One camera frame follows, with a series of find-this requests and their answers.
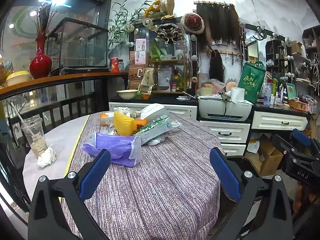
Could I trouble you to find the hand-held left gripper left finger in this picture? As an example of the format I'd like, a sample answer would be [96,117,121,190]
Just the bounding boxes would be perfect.
[27,149,111,240]

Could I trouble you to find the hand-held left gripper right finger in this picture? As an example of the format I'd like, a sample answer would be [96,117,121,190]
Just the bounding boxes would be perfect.
[209,147,293,240]

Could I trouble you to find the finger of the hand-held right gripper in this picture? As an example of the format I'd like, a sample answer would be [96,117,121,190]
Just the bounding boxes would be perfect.
[292,129,312,147]
[272,134,313,161]

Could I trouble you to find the orange white packet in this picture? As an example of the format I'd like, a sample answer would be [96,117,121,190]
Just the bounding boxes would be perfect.
[100,112,113,126]

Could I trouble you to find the green snack packet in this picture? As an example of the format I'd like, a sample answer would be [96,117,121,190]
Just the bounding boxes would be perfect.
[134,115,175,145]

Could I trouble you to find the white plastic bag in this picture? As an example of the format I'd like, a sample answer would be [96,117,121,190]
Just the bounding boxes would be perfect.
[140,103,171,123]

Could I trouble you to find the cardboard box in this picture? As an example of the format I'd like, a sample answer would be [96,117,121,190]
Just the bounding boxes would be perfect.
[258,135,285,177]

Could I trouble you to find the wide white desk drawer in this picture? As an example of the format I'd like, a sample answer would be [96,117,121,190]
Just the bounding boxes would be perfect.
[252,111,308,131]

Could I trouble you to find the white cabinet drawer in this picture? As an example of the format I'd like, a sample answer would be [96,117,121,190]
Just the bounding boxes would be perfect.
[200,120,251,143]
[221,143,247,157]

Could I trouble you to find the purple plastic bag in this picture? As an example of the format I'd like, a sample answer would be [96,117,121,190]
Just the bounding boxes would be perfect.
[82,132,142,167]

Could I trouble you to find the carved wooden box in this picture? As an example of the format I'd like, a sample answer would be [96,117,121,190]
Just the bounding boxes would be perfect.
[288,99,307,111]

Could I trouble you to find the white bag orange print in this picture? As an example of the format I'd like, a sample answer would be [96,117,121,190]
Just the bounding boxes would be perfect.
[246,134,261,154]

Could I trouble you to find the teal framed picture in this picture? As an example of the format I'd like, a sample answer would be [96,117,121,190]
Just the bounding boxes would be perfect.
[286,82,297,101]

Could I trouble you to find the white table cover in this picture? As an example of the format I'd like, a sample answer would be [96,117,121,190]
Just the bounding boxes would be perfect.
[22,116,90,200]

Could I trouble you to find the group of cosmetic bottles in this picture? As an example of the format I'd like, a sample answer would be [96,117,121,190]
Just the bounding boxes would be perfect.
[271,77,287,105]

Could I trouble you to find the crumpled white tissue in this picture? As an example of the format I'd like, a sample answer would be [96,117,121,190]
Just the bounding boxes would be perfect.
[36,146,57,168]
[146,135,166,147]

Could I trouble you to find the water bottle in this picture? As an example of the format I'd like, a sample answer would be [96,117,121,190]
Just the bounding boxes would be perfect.
[264,82,272,106]

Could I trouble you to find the purple striped tablecloth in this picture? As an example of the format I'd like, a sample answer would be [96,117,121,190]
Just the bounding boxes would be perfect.
[61,111,223,240]

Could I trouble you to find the white printer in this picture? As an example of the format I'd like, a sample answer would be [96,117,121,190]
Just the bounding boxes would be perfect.
[198,96,253,122]

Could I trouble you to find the plastic cup with straw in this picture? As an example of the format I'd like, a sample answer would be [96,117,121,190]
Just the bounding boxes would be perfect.
[10,101,48,158]

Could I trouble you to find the toilet paper roll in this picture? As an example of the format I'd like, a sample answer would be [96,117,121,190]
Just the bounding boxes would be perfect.
[230,87,246,104]

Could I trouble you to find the green shopping bag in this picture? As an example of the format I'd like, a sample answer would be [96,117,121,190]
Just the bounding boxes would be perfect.
[237,61,266,104]

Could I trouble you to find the black railing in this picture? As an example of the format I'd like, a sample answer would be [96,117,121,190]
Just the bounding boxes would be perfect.
[7,92,97,133]

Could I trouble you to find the white panel cabinet front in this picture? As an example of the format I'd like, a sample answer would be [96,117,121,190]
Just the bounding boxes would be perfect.
[109,102,197,120]

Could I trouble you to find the pale green bowl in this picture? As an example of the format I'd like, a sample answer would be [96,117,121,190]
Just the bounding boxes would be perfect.
[116,89,139,100]

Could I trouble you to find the pink plastic bag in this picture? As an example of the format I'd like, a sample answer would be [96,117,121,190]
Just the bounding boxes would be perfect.
[202,79,226,93]

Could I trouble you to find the wooden ledge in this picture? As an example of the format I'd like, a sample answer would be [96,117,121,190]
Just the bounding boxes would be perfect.
[0,72,129,102]

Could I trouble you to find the vanity mirror with bulbs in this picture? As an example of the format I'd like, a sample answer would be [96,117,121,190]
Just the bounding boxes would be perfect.
[125,17,198,94]
[240,22,292,80]

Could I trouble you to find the black wig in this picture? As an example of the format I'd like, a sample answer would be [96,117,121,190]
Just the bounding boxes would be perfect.
[209,49,225,81]

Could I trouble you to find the kraft paper bag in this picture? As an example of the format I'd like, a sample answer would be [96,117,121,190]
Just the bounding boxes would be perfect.
[139,67,154,93]

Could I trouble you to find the red vase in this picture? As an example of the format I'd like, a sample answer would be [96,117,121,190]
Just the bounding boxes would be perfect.
[29,35,52,80]

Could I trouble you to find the yellow lidded bowl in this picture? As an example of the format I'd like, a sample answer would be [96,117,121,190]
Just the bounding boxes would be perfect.
[6,71,32,87]

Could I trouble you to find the glass terrarium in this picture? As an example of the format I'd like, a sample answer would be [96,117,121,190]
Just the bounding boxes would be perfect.
[47,17,110,75]

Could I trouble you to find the row of hanging hair pieces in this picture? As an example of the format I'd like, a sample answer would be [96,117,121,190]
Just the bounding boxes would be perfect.
[194,1,241,46]

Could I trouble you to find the bamboo plant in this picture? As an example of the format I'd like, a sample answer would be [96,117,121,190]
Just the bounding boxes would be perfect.
[107,0,151,53]

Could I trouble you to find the ornate lion mask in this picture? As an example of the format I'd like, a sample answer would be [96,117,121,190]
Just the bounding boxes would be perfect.
[156,23,187,46]

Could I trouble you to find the red fur hat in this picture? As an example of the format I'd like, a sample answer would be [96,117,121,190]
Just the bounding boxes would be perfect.
[180,12,205,34]

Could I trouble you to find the dried red branches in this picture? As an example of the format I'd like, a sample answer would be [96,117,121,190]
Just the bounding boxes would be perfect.
[34,3,60,37]

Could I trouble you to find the sunflower bouquet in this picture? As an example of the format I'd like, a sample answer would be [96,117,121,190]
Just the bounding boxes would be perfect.
[142,0,175,20]

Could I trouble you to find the dark wall shelf unit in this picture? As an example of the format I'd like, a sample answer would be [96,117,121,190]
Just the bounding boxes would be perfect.
[265,26,320,98]

